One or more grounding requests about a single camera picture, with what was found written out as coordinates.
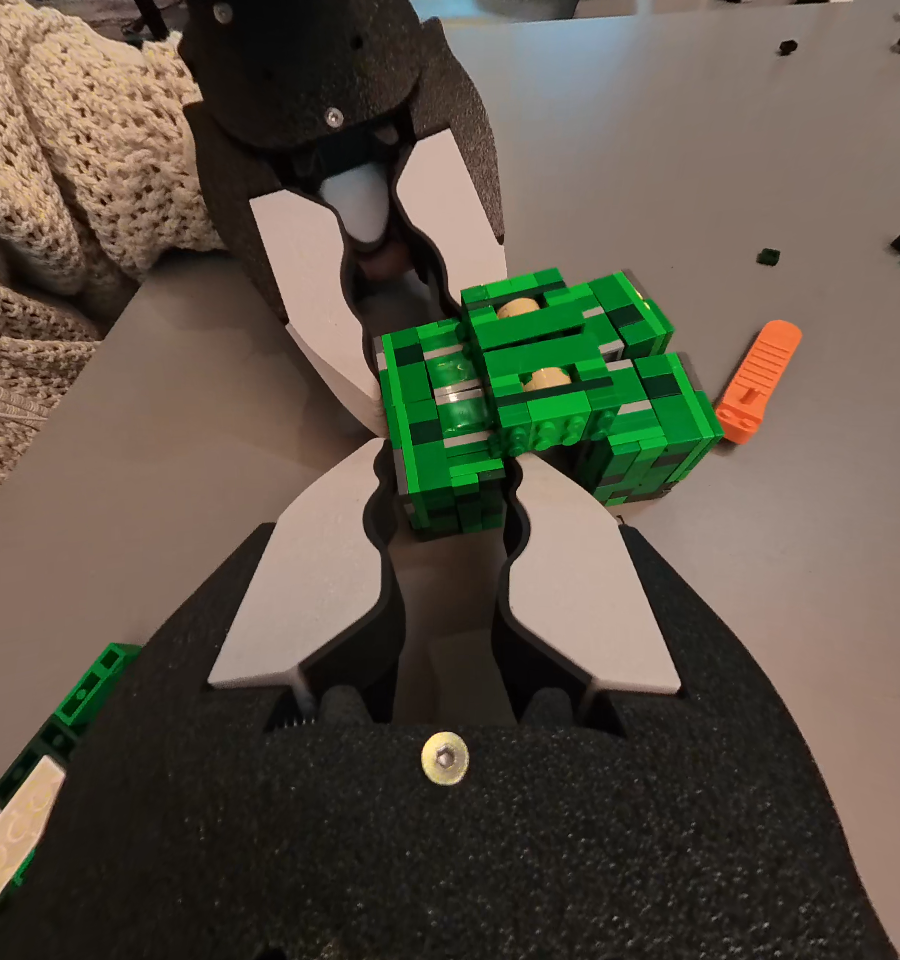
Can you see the person's left hand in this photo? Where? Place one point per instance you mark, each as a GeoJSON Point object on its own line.
{"type": "Point", "coordinates": [390, 262]}

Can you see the small dark green lego piece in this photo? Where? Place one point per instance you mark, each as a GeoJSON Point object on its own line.
{"type": "Point", "coordinates": [769, 257]}

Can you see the white lego plate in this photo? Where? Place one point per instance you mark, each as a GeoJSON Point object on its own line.
{"type": "Point", "coordinates": [14, 825]}

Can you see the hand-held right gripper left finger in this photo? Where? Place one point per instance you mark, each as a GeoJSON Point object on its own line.
{"type": "Point", "coordinates": [307, 585]}

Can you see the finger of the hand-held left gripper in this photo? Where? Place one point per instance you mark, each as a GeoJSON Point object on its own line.
{"type": "Point", "coordinates": [457, 217]}
{"type": "Point", "coordinates": [307, 285]}

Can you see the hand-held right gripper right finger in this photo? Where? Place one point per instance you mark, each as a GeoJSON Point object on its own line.
{"type": "Point", "coordinates": [592, 600]}

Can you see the green lego base piece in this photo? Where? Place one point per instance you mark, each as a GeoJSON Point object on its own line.
{"type": "Point", "coordinates": [82, 690]}

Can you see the large green lego assembly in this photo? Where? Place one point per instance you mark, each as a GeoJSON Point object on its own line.
{"type": "Point", "coordinates": [540, 405]}

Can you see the orange brick separator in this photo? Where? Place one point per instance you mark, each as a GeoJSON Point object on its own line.
{"type": "Point", "coordinates": [757, 382]}

